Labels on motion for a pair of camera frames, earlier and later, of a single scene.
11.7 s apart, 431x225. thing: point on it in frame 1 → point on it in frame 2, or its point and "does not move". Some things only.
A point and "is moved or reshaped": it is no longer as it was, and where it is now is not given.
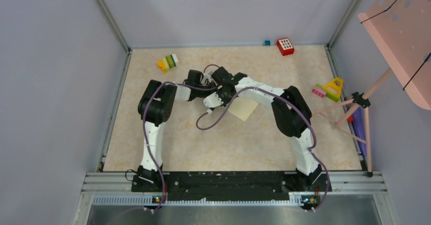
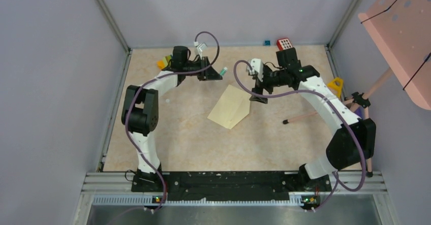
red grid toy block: [285, 46] does not move
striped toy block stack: [167, 62] does not move
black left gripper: [211, 85] → [209, 74]
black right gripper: [219, 93] → [260, 85]
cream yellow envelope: [242, 107] is moved or reshaped
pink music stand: [398, 20] does not move
